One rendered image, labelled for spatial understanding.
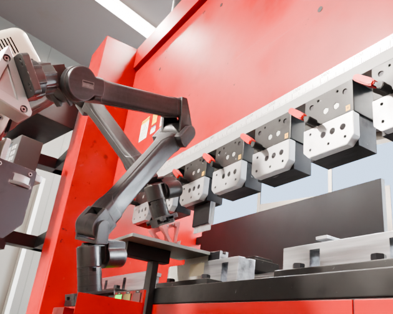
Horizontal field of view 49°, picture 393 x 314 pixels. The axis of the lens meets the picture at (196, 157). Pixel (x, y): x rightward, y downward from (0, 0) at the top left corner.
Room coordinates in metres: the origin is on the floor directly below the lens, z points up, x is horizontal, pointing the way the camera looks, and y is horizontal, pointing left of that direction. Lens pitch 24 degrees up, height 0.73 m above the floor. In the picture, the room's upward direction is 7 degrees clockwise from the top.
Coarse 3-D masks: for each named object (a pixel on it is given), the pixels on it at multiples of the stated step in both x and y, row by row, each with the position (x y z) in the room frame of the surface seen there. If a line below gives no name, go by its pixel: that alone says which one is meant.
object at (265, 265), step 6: (246, 258) 1.51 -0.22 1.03; (252, 258) 1.48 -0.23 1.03; (258, 258) 1.48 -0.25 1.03; (258, 264) 1.46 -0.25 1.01; (264, 264) 1.48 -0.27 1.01; (270, 264) 1.49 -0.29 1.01; (276, 264) 1.50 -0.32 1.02; (258, 270) 1.47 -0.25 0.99; (264, 270) 1.48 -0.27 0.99; (270, 270) 1.49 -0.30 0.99
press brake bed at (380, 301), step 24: (168, 312) 1.24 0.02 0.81; (192, 312) 1.14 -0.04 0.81; (216, 312) 1.05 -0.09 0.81; (240, 312) 0.97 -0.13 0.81; (264, 312) 0.91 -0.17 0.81; (288, 312) 0.85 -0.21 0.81; (312, 312) 0.80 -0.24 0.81; (336, 312) 0.75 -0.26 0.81; (360, 312) 0.71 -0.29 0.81; (384, 312) 0.67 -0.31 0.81
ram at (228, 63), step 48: (240, 0) 1.27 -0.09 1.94; (288, 0) 1.04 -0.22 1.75; (336, 0) 0.88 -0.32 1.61; (384, 0) 0.76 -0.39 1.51; (192, 48) 1.56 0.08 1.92; (240, 48) 1.24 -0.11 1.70; (288, 48) 1.03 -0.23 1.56; (336, 48) 0.88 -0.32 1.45; (192, 96) 1.50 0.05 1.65; (240, 96) 1.22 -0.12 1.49; (144, 144) 1.85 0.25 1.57; (192, 144) 1.46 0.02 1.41
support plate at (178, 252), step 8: (120, 240) 1.29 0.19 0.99; (128, 240) 1.27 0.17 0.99; (136, 240) 1.26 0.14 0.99; (144, 240) 1.25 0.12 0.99; (152, 240) 1.23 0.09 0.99; (160, 240) 1.25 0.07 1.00; (160, 248) 1.32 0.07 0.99; (168, 248) 1.31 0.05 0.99; (176, 248) 1.29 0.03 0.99; (184, 248) 1.29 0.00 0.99; (192, 248) 1.30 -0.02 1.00; (176, 256) 1.42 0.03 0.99; (184, 256) 1.40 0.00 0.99; (192, 256) 1.39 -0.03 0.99; (200, 256) 1.37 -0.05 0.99
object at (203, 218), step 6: (204, 204) 1.40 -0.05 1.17; (210, 204) 1.37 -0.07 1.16; (198, 210) 1.43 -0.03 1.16; (204, 210) 1.40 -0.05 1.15; (210, 210) 1.37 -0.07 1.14; (198, 216) 1.43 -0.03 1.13; (204, 216) 1.40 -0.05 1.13; (210, 216) 1.37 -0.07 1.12; (198, 222) 1.42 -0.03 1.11; (204, 222) 1.39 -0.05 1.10; (210, 222) 1.38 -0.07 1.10; (198, 228) 1.44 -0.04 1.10; (204, 228) 1.41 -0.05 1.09; (210, 228) 1.38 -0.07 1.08
